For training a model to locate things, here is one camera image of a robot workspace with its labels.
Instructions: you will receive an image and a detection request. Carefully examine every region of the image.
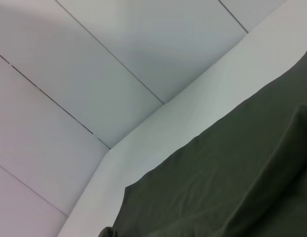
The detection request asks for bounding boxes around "dark green shirt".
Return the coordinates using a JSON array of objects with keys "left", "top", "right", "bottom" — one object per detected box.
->
[{"left": 98, "top": 49, "right": 307, "bottom": 237}]

